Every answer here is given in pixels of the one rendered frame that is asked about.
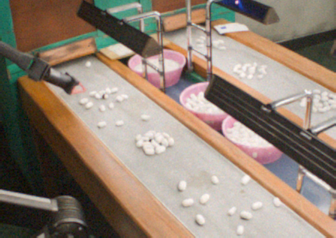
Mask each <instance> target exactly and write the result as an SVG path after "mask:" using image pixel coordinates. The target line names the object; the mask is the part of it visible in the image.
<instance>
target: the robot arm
mask: <svg viewBox="0 0 336 238"><path fill-rule="evenodd" d="M0 55H2V56H4V57H5V58H7V59H9V60H10V61H12V62H13V63H15V64H16V65H18V66H19V68H20V69H22V70H24V71H25V72H26V73H27V74H28V78H29V79H32V80H33V81H35V82H37V81H38V82H40V83H41V81H45V82H48V83H49V84H52V85H54V86H57V87H59V88H61V89H63V90H64V91H65V92H66V93H67V94H68V95H73V94H77V93H85V92H86V87H84V85H82V84H81V82H80V81H79V80H78V79H77V78H76V77H75V76H71V75H70V74H69V72H66V73H64V74H63V73H60V72H58V71H57V70H53V69H52V68H51V67H50V64H49V63H47V62H45V61H44V60H41V59H40V58H35V57H34V56H31V55H30V54H26V53H23V52H20V51H19V50H17V49H14V48H13V47H11V46H9V45H7V44H5V43H4V42H2V41H0ZM32 60H33V61H32ZM31 61H32V63H31ZM30 63H31V66H30V67H29V68H27V67H28V66H29V65H30ZM77 86H81V87H82V89H75V88H76V87H77Z"/></svg>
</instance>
